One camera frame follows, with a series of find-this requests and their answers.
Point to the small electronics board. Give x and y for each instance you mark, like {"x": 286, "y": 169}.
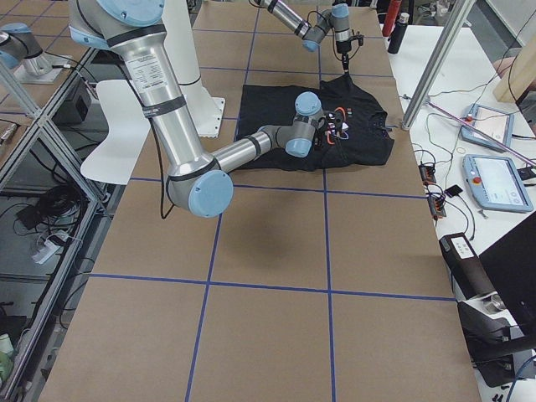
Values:
{"x": 427, "y": 174}

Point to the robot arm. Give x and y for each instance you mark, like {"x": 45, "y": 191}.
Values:
{"x": 197, "y": 180}
{"x": 317, "y": 26}

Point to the black box with label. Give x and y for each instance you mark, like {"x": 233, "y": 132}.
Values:
{"x": 465, "y": 265}

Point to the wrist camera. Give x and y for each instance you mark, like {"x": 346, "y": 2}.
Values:
{"x": 359, "y": 38}
{"x": 333, "y": 128}

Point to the aluminium frame post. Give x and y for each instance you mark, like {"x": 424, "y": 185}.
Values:
{"x": 441, "y": 50}

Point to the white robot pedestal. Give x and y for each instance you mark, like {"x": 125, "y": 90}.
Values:
{"x": 206, "y": 111}

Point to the black power adapter floor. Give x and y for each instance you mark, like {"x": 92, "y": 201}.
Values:
{"x": 30, "y": 216}

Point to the teach pendant tablet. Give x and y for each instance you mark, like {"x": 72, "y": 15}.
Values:
{"x": 495, "y": 123}
{"x": 495, "y": 184}

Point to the near teach pendant tablet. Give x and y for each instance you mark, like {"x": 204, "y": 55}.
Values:
{"x": 495, "y": 184}

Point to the black printed t-shirt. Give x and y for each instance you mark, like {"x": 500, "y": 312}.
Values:
{"x": 360, "y": 138}

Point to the red water bottle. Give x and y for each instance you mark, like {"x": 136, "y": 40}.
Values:
{"x": 390, "y": 17}

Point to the far teach pendant tablet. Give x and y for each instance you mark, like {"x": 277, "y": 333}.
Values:
{"x": 495, "y": 123}

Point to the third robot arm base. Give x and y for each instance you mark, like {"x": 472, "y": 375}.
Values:
{"x": 22, "y": 53}

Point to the white plastic chair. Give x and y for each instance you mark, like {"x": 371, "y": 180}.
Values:
{"x": 114, "y": 159}

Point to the black water bottle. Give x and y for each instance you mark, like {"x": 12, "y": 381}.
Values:
{"x": 398, "y": 33}

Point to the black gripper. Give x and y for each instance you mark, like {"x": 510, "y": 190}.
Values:
{"x": 343, "y": 56}

